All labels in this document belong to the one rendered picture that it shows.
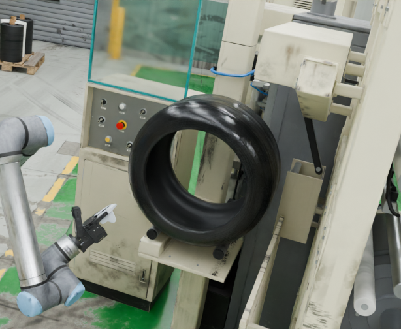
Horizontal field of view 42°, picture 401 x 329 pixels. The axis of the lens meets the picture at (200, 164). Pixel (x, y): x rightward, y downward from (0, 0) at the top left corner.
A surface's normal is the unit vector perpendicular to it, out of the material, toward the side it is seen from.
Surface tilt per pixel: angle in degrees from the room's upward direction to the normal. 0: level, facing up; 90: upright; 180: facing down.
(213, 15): 90
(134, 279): 90
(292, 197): 90
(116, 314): 0
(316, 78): 72
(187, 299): 90
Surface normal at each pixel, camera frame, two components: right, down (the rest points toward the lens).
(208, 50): 0.00, 0.35
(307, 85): -0.22, -0.01
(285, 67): -0.29, 0.29
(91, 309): 0.17, -0.92
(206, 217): -0.08, -0.61
